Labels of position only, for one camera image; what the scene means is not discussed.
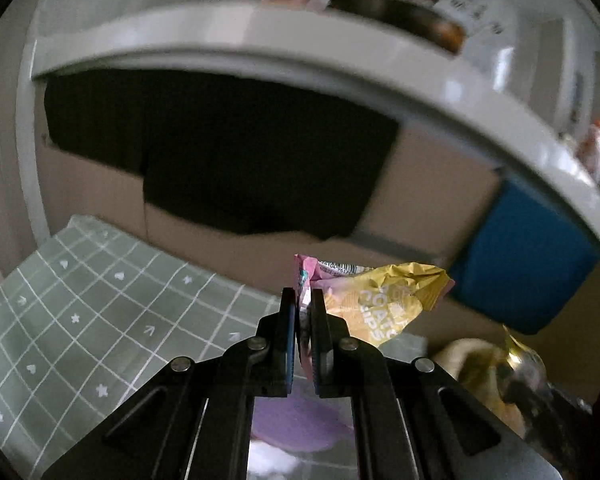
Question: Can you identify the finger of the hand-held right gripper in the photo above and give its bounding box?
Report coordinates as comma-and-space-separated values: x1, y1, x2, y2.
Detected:
500, 359, 596, 451

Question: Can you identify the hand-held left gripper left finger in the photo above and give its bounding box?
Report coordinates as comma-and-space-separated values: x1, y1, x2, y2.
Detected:
42, 286, 301, 480

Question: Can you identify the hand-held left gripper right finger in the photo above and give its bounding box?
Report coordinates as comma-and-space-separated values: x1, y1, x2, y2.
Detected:
310, 289, 563, 480

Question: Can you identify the yellow pink chips packet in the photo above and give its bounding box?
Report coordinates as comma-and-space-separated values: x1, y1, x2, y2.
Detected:
293, 254, 456, 386

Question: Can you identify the golden wrapper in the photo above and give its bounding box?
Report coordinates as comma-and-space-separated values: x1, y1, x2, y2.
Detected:
432, 325, 551, 436

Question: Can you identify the cardboard box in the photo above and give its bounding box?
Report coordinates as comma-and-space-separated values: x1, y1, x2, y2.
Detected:
35, 127, 600, 411

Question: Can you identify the purple snack packet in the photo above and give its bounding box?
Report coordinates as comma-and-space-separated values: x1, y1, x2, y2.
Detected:
251, 394, 354, 455

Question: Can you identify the blue box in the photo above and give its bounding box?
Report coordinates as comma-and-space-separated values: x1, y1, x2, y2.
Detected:
447, 175, 600, 336

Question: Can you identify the green grid mat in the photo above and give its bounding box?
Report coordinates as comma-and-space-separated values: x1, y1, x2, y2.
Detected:
0, 214, 428, 480

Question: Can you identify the black bag liner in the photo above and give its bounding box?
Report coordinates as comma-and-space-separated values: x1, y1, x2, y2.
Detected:
44, 70, 401, 241

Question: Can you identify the bottle with orange cap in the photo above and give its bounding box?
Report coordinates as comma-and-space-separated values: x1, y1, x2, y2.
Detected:
579, 119, 600, 186

